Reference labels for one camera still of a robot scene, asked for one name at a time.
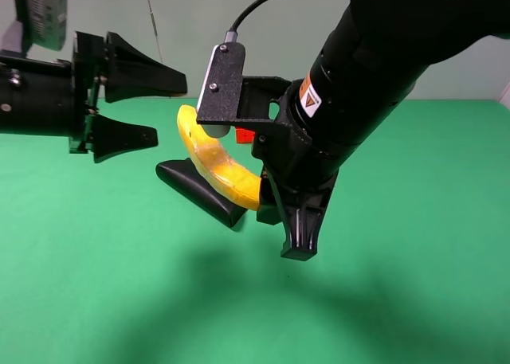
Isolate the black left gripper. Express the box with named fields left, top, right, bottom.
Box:
left=69, top=32, right=187, bottom=163

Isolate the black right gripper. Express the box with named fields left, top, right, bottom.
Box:
left=238, top=76, right=338, bottom=261

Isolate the yellow banana with tape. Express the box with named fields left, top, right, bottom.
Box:
left=176, top=104, right=261, bottom=211

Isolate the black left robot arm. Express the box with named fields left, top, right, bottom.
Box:
left=1, top=32, right=187, bottom=163

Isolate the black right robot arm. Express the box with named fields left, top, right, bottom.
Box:
left=249, top=0, right=509, bottom=260

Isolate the black glasses case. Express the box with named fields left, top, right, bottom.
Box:
left=155, top=159, right=247, bottom=229

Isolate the multicoloured puzzle cube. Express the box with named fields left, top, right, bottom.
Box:
left=235, top=127, right=255, bottom=144

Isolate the thin cable on wall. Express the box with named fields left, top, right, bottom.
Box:
left=143, top=0, right=165, bottom=65

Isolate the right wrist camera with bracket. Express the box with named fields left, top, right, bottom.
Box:
left=197, top=42, right=245, bottom=139

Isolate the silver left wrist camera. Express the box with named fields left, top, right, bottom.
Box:
left=15, top=0, right=68, bottom=51

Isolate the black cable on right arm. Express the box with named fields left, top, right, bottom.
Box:
left=225, top=0, right=335, bottom=45

